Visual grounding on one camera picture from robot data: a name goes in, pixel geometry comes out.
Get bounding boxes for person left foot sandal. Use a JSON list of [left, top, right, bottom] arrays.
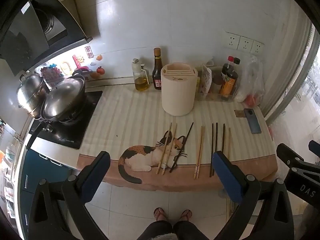
[[153, 207, 168, 221]]

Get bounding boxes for black induction cooktop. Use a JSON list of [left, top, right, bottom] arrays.
[[27, 91, 103, 150]]

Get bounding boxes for white printed packet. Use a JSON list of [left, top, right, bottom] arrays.
[[200, 64, 212, 94]]

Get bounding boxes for steel stock pot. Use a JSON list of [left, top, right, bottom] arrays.
[[16, 73, 50, 119]]

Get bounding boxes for red cap sauce bottle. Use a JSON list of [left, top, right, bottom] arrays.
[[221, 56, 234, 81]]

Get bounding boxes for blue smartphone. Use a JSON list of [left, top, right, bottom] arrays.
[[244, 108, 261, 134]]

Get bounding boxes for person foot sandal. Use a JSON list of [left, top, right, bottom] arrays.
[[153, 207, 168, 221], [179, 209, 193, 221]]

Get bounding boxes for striped cat table mat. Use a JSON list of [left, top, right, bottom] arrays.
[[76, 85, 278, 192]]

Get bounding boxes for dark soy sauce bottle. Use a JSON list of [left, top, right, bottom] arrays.
[[152, 48, 163, 90]]

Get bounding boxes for blue cabinet drawers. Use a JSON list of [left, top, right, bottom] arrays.
[[19, 150, 72, 239]]

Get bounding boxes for cream utensil holder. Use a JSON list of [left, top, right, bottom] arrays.
[[161, 62, 198, 116]]

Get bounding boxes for triple wall socket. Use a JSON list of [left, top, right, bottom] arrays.
[[222, 31, 265, 55]]

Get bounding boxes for person right foot sandal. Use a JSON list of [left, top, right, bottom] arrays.
[[179, 209, 193, 221]]

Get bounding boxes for clear plastic bag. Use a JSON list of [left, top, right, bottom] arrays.
[[234, 56, 265, 107]]

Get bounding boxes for brown card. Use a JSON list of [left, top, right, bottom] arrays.
[[234, 110, 246, 118]]

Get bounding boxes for black range hood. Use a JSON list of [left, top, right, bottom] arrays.
[[1, 0, 92, 76]]

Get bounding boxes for glass oil dispenser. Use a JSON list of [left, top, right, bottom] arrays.
[[131, 58, 150, 92]]

